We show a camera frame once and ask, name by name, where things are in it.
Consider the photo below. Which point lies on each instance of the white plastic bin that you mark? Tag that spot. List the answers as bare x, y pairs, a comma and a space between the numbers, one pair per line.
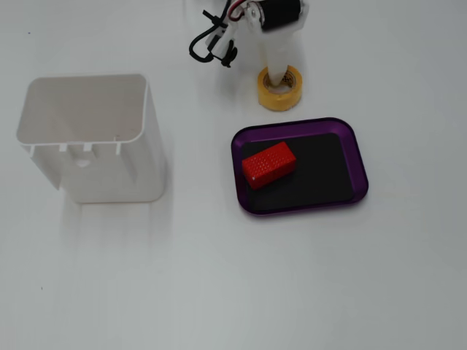
109, 109

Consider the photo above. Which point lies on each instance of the red perforated block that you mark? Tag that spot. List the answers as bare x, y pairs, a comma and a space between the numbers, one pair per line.
268, 164

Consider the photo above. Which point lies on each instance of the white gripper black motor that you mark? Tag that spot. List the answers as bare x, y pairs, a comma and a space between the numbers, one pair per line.
273, 55

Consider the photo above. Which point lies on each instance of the black tray mat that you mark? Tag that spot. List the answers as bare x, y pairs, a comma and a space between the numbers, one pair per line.
321, 175

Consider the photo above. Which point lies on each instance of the white camera mount black lens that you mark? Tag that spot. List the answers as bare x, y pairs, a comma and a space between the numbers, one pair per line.
223, 45

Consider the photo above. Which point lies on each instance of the yellow tape roll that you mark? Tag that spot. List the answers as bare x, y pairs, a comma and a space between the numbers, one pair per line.
279, 100

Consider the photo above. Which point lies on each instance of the purple metal tray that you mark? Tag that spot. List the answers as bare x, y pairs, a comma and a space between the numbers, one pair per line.
355, 160

